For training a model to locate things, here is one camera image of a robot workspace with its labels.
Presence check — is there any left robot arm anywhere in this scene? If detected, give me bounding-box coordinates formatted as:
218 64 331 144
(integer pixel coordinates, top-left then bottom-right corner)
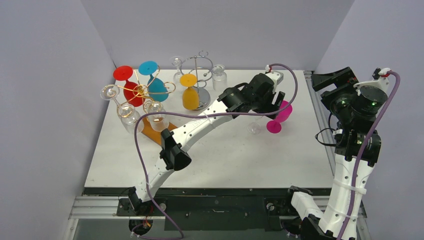
128 71 285 215

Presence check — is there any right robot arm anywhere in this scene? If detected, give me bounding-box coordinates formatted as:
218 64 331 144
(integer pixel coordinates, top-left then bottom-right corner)
282 67 389 240

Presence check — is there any pink wine glass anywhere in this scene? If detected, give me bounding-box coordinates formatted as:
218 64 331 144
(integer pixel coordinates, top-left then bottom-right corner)
266 100 293 134

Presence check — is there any clear ribbed glass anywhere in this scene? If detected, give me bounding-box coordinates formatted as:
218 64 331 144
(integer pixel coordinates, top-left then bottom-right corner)
211 64 228 92

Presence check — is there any yellow wine glass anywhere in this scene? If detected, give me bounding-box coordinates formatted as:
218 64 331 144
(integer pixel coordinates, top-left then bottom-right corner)
179 73 200 110

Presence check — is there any blue wine glass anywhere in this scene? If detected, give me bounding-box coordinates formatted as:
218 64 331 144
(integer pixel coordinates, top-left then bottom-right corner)
138 60 169 102

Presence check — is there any red wine glass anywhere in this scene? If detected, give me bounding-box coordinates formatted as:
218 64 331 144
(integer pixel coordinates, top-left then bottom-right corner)
113 65 144 107

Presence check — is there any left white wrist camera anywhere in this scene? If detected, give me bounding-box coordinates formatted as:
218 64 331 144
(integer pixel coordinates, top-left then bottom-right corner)
265 64 284 89

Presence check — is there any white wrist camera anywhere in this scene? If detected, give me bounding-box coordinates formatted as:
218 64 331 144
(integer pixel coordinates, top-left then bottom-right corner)
265 64 284 89
353 67 391 96

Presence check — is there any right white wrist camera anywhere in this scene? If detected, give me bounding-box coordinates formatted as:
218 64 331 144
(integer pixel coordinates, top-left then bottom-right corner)
353 67 391 96

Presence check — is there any chrome wire glass rack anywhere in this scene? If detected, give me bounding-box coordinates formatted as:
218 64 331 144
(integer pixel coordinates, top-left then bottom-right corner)
180 50 213 111

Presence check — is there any gold wire glass rack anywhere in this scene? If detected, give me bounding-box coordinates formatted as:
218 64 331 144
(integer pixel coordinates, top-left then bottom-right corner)
115 67 177 145

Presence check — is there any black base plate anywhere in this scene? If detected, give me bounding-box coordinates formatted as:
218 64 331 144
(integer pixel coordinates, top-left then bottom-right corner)
82 187 332 232

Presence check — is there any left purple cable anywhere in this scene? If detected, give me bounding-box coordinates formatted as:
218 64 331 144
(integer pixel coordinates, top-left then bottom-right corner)
130 63 299 240

